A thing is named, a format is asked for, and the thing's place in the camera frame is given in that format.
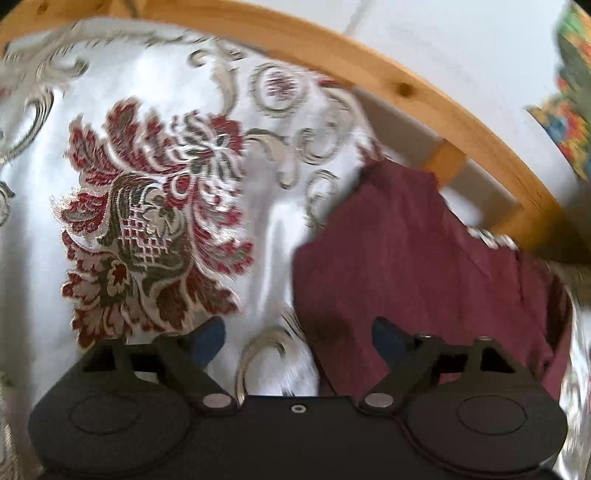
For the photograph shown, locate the maroon long-sleeve shirt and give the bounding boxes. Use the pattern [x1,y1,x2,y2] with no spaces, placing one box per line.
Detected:
[293,161,571,398]

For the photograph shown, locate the colourful peacock wall poster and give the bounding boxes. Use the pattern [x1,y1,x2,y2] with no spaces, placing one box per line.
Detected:
[528,1,590,181]

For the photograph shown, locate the floral white satin bedspread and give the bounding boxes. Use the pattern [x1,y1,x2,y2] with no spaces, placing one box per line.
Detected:
[0,18,591,480]

